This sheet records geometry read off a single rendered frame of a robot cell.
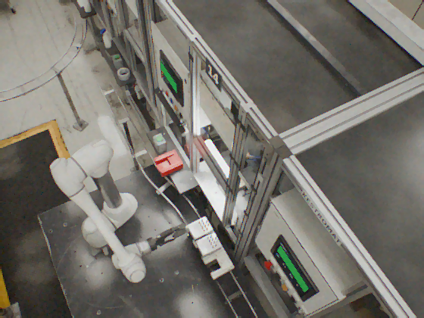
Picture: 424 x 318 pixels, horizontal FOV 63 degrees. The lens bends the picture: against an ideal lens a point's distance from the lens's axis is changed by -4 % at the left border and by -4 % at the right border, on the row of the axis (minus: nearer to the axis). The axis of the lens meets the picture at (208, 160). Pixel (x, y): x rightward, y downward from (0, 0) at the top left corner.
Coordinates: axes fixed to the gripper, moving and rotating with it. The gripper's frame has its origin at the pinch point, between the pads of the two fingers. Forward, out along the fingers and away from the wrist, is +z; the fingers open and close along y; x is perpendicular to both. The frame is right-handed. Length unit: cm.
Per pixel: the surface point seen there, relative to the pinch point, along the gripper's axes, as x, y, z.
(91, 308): -8, -37, -67
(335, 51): 5, 96, 78
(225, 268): -28.1, -16.5, 14.2
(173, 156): 52, -9, 20
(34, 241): 85, -103, -104
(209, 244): -11.9, -11.8, 12.3
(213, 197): 14.1, -13.6, 29.5
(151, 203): 40, -37, -4
